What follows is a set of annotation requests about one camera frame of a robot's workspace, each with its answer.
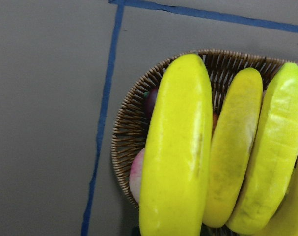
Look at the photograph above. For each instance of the brown wicker basket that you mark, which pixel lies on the brown wicker basket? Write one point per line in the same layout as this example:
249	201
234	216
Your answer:
131	125

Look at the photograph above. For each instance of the pink white peach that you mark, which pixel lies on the pink white peach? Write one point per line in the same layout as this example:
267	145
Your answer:
136	175

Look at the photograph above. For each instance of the dark purple plum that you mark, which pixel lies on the dark purple plum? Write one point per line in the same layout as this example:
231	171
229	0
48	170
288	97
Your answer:
149	102

